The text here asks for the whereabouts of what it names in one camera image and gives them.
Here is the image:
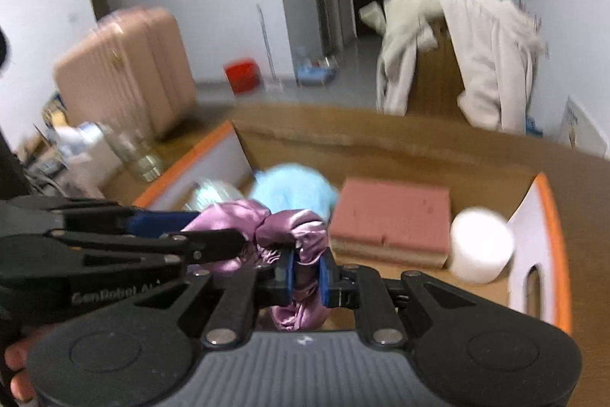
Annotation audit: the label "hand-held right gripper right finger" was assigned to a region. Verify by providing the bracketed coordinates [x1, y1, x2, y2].
[318, 254, 501, 348]

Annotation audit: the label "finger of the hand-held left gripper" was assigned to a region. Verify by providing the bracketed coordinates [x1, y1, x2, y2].
[0, 196, 202, 241]
[45, 227, 249, 279]

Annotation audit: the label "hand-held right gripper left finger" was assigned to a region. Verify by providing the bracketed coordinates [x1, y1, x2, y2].
[133, 249, 295, 348]

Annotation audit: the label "clear plastic ball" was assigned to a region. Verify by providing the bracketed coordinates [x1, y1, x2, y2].
[183, 177, 256, 215]

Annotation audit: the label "purple satin scrunchie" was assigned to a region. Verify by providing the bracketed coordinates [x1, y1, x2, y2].
[183, 198, 331, 332]

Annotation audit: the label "light blue fluffy cloth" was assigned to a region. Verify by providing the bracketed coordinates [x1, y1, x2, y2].
[250, 163, 340, 227]

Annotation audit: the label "pink sponge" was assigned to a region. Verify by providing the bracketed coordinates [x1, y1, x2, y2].
[328, 177, 453, 270]

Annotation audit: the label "red cardboard box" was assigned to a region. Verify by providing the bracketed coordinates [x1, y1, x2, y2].
[132, 104, 573, 337]

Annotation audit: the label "white round sponge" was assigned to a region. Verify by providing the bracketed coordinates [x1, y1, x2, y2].
[447, 206, 516, 284]

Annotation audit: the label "person's left hand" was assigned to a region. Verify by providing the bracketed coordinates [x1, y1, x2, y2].
[4, 324, 59, 404]

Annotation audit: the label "glass cup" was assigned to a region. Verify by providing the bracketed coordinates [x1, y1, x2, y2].
[97, 123, 165, 183]

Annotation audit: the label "plastic bag with white packet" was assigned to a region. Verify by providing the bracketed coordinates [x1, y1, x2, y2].
[47, 120, 121, 199]

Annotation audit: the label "pink suitcase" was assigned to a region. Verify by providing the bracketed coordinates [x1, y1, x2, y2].
[52, 5, 197, 142]

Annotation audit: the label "red plastic basin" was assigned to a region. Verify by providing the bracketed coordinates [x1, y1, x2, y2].
[223, 59, 261, 94]

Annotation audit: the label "blue plastic tray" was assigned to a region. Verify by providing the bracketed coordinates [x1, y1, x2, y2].
[294, 48, 340, 86]

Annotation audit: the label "white floor stand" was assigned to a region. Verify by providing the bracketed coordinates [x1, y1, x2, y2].
[256, 3, 285, 92]

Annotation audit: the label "wooden chair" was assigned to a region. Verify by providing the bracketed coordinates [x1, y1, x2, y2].
[406, 22, 471, 118]

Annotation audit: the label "white printed sheet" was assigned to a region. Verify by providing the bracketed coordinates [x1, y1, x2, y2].
[557, 94, 597, 158]

